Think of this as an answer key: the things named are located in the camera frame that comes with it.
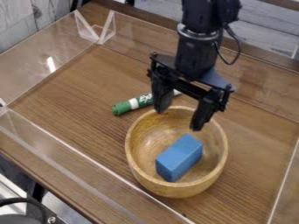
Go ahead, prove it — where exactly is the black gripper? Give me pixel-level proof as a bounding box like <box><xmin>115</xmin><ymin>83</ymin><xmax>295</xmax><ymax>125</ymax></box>
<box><xmin>148</xmin><ymin>23</ymin><xmax>235</xmax><ymax>131</ymax></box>

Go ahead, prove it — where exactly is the blue foam block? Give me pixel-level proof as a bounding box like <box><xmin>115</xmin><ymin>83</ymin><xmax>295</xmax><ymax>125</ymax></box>
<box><xmin>155</xmin><ymin>134</ymin><xmax>203</xmax><ymax>182</ymax></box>

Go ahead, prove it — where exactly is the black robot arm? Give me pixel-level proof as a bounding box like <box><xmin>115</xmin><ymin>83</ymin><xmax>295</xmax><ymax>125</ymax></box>
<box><xmin>148</xmin><ymin>0</ymin><xmax>241</xmax><ymax>131</ymax></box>

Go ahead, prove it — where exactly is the brown wooden bowl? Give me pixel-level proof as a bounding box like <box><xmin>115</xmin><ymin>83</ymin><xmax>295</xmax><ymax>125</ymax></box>
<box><xmin>125</xmin><ymin>106</ymin><xmax>229</xmax><ymax>199</ymax></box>

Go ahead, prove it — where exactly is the green Expo marker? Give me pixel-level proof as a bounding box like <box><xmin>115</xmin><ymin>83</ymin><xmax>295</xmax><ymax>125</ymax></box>
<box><xmin>111</xmin><ymin>88</ymin><xmax>183</xmax><ymax>116</ymax></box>

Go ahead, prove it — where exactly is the black metal table leg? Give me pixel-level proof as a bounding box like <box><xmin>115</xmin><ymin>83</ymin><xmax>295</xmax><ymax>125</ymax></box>
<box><xmin>32</xmin><ymin>183</ymin><xmax>45</xmax><ymax>202</ymax></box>

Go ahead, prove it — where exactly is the clear acrylic corner bracket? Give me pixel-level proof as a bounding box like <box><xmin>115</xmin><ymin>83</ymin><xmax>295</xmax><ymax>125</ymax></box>
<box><xmin>73</xmin><ymin>10</ymin><xmax>116</xmax><ymax>46</ymax></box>

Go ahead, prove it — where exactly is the clear acrylic barrier wall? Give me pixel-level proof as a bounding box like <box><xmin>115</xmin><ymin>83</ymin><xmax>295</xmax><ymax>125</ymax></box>
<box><xmin>0</xmin><ymin>96</ymin><xmax>195</xmax><ymax>224</ymax></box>

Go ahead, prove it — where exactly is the black cable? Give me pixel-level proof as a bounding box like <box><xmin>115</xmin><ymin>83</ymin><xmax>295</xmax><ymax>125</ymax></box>
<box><xmin>0</xmin><ymin>197</ymin><xmax>48</xmax><ymax>224</ymax></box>

